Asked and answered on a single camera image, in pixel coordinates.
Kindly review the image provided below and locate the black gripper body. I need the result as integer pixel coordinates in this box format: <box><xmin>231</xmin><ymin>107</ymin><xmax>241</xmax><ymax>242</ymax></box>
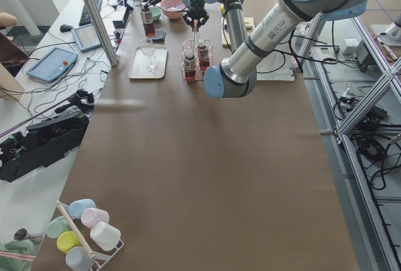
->
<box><xmin>184</xmin><ymin>3</ymin><xmax>209</xmax><ymax>22</ymax></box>

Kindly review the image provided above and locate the tea bottle white cap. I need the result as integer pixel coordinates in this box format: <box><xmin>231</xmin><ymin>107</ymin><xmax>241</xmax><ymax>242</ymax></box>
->
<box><xmin>184</xmin><ymin>50</ymin><xmax>196</xmax><ymax>82</ymax></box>
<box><xmin>140</xmin><ymin>4</ymin><xmax>155</xmax><ymax>38</ymax></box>
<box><xmin>197</xmin><ymin>39</ymin><xmax>211</xmax><ymax>72</ymax></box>

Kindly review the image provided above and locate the copper wire bottle basket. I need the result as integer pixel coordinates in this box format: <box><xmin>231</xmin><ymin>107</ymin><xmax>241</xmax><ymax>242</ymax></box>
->
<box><xmin>181</xmin><ymin>20</ymin><xmax>213</xmax><ymax>83</ymax></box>

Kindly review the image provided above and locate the pink bowl with ice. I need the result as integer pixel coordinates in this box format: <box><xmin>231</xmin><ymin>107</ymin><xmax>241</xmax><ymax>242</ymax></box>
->
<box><xmin>160</xmin><ymin>0</ymin><xmax>187</xmax><ymax>20</ymax></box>

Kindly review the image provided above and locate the grey folded cloth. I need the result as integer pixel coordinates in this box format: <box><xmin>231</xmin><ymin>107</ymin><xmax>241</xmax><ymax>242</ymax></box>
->
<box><xmin>152</xmin><ymin>29</ymin><xmax>167</xmax><ymax>43</ymax></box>

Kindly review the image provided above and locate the clear wine glass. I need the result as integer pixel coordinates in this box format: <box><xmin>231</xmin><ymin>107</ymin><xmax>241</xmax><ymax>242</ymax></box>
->
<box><xmin>140</xmin><ymin>37</ymin><xmax>157</xmax><ymax>72</ymax></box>

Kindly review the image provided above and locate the wooden cutting board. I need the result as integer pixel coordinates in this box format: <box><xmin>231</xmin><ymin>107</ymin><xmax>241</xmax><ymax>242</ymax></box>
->
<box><xmin>221</xmin><ymin>17</ymin><xmax>255</xmax><ymax>48</ymax></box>

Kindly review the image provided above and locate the cream rabbit tray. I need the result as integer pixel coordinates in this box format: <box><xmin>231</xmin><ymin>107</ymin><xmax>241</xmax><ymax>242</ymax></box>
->
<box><xmin>128</xmin><ymin>45</ymin><xmax>168</xmax><ymax>80</ymax></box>

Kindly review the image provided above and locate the black keyboard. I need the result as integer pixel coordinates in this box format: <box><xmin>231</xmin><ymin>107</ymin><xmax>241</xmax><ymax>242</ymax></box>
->
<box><xmin>78</xmin><ymin>0</ymin><xmax>103</xmax><ymax>27</ymax></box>

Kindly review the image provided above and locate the blue teach pendant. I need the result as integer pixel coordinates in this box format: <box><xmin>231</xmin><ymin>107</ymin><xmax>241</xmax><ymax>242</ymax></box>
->
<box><xmin>26</xmin><ymin>48</ymin><xmax>78</xmax><ymax>83</ymax></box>
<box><xmin>71</xmin><ymin>23</ymin><xmax>102</xmax><ymax>53</ymax></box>

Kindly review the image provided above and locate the black computer mouse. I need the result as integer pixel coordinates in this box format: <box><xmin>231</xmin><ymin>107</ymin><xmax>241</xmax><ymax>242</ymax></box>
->
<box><xmin>60</xmin><ymin>24</ymin><xmax>74</xmax><ymax>33</ymax></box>

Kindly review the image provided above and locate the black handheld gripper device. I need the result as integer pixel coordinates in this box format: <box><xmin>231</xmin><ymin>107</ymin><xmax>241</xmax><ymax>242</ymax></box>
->
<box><xmin>55</xmin><ymin>89</ymin><xmax>95</xmax><ymax>114</ymax></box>

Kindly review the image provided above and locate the person in brown shirt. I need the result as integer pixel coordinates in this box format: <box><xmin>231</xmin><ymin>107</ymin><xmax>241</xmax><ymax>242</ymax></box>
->
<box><xmin>0</xmin><ymin>11</ymin><xmax>28</xmax><ymax>77</ymax></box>

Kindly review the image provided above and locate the metal reacher grabber stick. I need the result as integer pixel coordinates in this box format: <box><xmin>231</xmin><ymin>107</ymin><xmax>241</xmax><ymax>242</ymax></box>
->
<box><xmin>1</xmin><ymin>92</ymin><xmax>73</xmax><ymax>138</ymax></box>

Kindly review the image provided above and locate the blue plastic cup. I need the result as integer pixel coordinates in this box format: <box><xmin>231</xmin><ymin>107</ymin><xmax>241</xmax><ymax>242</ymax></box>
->
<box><xmin>68</xmin><ymin>198</ymin><xmax>96</xmax><ymax>219</ymax></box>

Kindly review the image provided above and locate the pink plastic cup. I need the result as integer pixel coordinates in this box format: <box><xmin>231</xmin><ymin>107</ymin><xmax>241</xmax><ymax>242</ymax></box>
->
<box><xmin>80</xmin><ymin>208</ymin><xmax>110</xmax><ymax>229</ymax></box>

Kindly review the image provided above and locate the white plastic cup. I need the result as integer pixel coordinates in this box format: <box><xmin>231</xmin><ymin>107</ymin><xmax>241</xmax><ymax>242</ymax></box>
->
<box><xmin>90</xmin><ymin>221</ymin><xmax>122</xmax><ymax>251</ymax></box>

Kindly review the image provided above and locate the green plastic cup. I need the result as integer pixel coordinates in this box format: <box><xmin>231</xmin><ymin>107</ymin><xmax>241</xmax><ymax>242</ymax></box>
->
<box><xmin>46</xmin><ymin>216</ymin><xmax>71</xmax><ymax>239</ymax></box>

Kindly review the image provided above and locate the yellow plastic cup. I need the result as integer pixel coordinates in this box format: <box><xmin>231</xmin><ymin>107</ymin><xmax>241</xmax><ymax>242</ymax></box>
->
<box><xmin>56</xmin><ymin>230</ymin><xmax>81</xmax><ymax>253</ymax></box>

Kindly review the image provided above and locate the grey plastic cup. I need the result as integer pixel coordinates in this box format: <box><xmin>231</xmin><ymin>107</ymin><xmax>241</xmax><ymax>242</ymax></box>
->
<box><xmin>65</xmin><ymin>246</ymin><xmax>95</xmax><ymax>271</ymax></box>

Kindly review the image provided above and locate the steel cocktail jigger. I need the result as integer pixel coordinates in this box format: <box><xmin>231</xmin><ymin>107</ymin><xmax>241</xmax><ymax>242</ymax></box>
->
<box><xmin>14</xmin><ymin>228</ymin><xmax>43</xmax><ymax>245</ymax></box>

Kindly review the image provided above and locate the green bowl on desk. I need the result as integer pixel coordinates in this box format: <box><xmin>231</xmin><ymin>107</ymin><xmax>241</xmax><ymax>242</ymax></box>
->
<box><xmin>0</xmin><ymin>240</ymin><xmax>39</xmax><ymax>271</ymax></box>

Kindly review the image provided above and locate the pink chopstick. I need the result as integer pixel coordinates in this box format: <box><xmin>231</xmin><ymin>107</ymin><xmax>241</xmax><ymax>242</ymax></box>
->
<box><xmin>1</xmin><ymin>251</ymin><xmax>36</xmax><ymax>262</ymax></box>

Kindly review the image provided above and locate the aluminium frame post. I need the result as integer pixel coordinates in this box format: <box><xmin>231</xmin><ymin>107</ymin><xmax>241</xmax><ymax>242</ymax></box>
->
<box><xmin>83</xmin><ymin>0</ymin><xmax>118</xmax><ymax>67</ymax></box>

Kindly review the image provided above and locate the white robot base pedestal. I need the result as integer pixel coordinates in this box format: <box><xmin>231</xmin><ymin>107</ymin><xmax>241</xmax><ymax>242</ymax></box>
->
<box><xmin>256</xmin><ymin>44</ymin><xmax>295</xmax><ymax>82</ymax></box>

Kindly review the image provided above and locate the white wire cup rack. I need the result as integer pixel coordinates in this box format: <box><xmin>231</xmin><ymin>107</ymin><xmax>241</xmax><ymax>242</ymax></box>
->
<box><xmin>56</xmin><ymin>200</ymin><xmax>124</xmax><ymax>270</ymax></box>

